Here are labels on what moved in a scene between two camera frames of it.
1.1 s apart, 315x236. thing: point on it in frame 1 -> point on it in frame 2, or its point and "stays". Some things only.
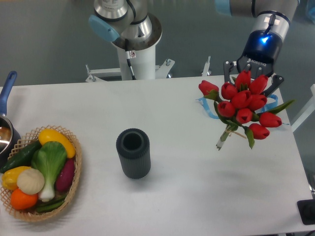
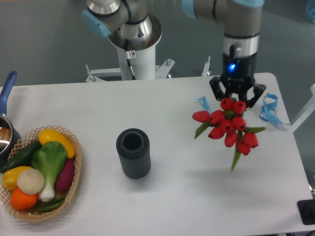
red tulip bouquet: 240,104 -> 226,123
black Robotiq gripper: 263,47 -> 238,74
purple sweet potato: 66,175 stays
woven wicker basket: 25,140 stays
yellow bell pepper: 9,177 stays
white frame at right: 308,111 stays
